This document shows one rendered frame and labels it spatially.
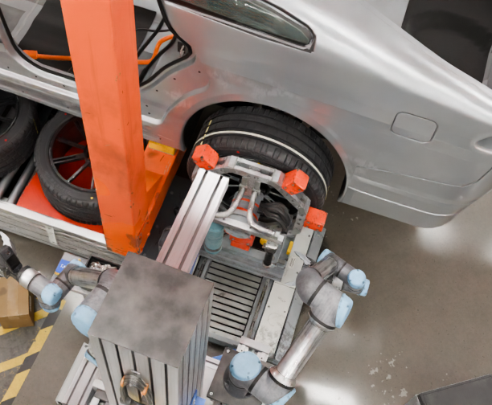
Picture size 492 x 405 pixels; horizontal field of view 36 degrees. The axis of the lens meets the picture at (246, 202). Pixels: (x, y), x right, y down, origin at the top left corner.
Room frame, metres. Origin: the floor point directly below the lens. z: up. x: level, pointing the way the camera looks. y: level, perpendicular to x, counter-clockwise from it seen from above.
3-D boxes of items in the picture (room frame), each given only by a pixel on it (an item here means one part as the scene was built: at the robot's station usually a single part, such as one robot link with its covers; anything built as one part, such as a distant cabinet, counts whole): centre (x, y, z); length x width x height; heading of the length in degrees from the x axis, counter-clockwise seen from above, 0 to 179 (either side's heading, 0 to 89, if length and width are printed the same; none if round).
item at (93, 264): (1.34, 0.60, 0.51); 0.20 x 0.14 x 0.13; 79
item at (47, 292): (0.98, 0.68, 1.21); 0.11 x 0.08 x 0.09; 64
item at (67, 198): (2.04, 0.80, 0.39); 0.66 x 0.66 x 0.24
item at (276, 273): (1.87, -0.04, 0.13); 0.50 x 0.36 x 0.10; 80
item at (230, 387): (0.88, -0.10, 0.87); 0.15 x 0.15 x 0.10
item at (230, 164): (1.70, -0.01, 0.85); 0.54 x 0.07 x 0.54; 80
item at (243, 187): (1.60, 0.11, 1.03); 0.19 x 0.18 x 0.11; 170
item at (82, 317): (0.86, 0.44, 1.19); 0.15 x 0.12 x 0.55; 154
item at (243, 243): (1.74, -0.02, 0.48); 0.16 x 0.12 x 0.17; 170
